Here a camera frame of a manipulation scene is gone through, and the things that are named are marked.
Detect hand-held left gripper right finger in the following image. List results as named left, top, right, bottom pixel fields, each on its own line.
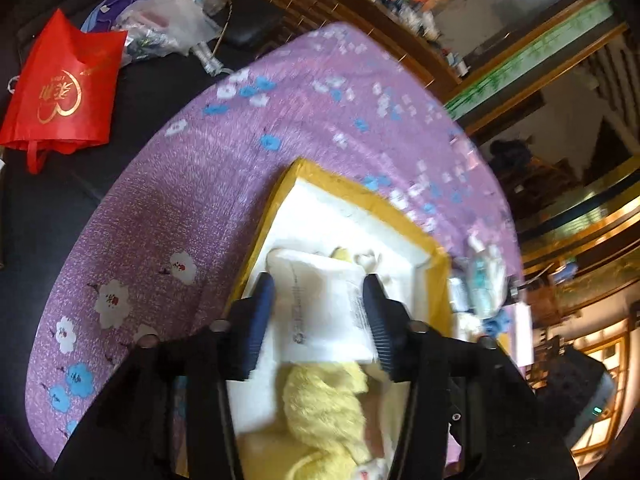
left=361, top=275, right=581, bottom=480

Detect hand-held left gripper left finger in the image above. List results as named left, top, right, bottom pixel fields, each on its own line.
left=52, top=272, right=278, bottom=480

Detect white soft packet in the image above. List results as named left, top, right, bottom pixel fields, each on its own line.
left=265, top=249, right=381, bottom=366

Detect yellow-rimmed white foam box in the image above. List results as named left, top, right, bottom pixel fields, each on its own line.
left=172, top=157, right=453, bottom=480

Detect purple floral tablecloth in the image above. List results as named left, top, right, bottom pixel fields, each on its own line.
left=25, top=22, right=526, bottom=466

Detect black leather sofa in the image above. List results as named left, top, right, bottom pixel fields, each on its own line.
left=0, top=0, right=283, bottom=480

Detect red shopping bag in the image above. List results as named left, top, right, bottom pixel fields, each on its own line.
left=0, top=8, right=128, bottom=175

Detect clear plastic bag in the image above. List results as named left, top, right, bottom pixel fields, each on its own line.
left=112, top=0, right=256, bottom=76

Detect purple printed bag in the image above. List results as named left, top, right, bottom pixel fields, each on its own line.
left=80, top=0, right=151, bottom=36

